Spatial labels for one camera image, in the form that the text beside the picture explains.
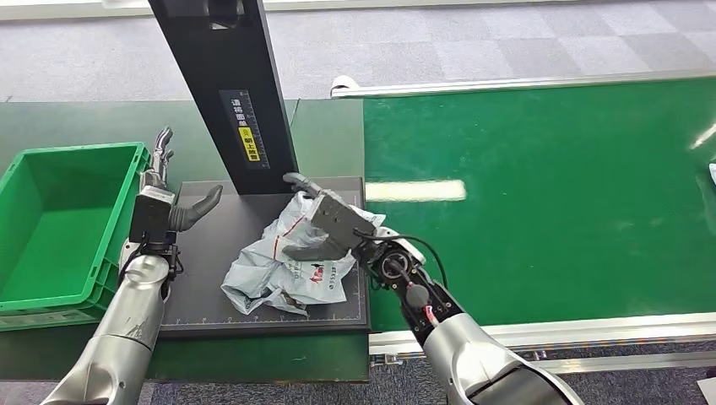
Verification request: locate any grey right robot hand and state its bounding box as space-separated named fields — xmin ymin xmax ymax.
xmin=282 ymin=171 xmax=354 ymax=262

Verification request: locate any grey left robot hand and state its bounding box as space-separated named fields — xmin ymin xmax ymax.
xmin=139 ymin=126 xmax=224 ymax=234

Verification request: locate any grey mailer package red print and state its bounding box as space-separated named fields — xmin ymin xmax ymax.
xmin=220 ymin=192 xmax=387 ymax=317

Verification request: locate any white conveyor end cap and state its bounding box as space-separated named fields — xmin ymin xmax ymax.
xmin=329 ymin=75 xmax=361 ymax=96

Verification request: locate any green conveyor belt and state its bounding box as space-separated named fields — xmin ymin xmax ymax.
xmin=362 ymin=77 xmax=716 ymax=333

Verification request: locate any yellow black label sticker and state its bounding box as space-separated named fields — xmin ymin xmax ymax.
xmin=219 ymin=89 xmax=271 ymax=170

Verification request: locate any green plastic crate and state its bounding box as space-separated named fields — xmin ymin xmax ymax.
xmin=0 ymin=142 xmax=152 ymax=332

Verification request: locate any black scanner column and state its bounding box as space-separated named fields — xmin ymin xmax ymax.
xmin=148 ymin=0 xmax=301 ymax=196

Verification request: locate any pale grey board corner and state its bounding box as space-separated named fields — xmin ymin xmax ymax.
xmin=695 ymin=365 xmax=716 ymax=405

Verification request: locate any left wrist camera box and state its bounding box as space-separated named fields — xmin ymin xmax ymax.
xmin=128 ymin=186 xmax=176 ymax=247

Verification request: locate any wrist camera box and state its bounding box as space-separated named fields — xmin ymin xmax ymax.
xmin=309 ymin=190 xmax=377 ymax=252
xmin=128 ymin=186 xmax=176 ymax=247

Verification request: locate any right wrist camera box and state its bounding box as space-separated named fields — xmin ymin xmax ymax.
xmin=309 ymin=190 xmax=377 ymax=252

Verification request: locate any black scanner base plate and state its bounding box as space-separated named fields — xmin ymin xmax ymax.
xmin=159 ymin=176 xmax=372 ymax=339

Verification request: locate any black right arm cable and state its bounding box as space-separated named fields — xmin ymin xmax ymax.
xmin=357 ymin=231 xmax=448 ymax=292

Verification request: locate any aluminium conveyor rail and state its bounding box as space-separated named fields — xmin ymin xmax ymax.
xmin=329 ymin=69 xmax=716 ymax=100
xmin=367 ymin=311 xmax=716 ymax=375

